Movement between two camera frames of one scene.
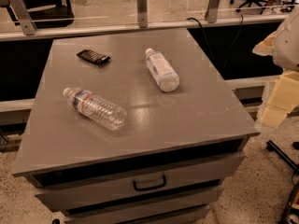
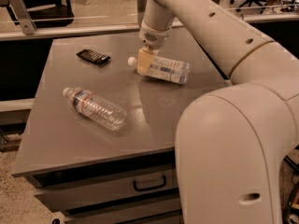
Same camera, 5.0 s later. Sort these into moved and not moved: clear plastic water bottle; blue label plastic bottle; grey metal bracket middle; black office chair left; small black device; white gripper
Moved: blue label plastic bottle; white gripper
Not moved: grey metal bracket middle; clear plastic water bottle; small black device; black office chair left
